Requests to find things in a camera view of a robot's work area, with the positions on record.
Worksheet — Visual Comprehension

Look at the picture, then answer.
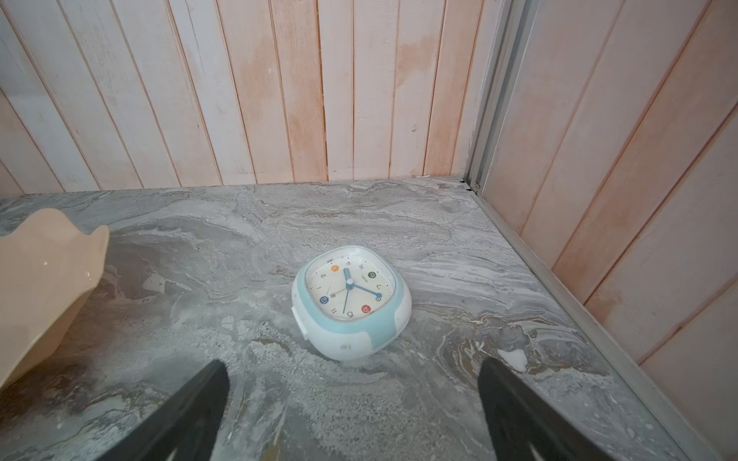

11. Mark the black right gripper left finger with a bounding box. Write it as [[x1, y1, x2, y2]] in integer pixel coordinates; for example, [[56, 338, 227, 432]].
[[99, 360, 230, 460]]

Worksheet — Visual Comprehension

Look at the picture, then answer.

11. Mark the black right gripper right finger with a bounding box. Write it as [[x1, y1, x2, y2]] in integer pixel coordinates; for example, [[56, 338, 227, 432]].
[[478, 357, 611, 460]]

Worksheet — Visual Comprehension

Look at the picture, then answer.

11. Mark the white and blue alarm clock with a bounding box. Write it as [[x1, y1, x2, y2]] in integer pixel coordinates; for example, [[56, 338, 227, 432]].
[[291, 245, 412, 362]]

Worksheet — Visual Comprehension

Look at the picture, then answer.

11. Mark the peach scalloped fruit bowl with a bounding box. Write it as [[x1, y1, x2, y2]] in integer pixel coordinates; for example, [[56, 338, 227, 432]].
[[1, 209, 111, 389]]

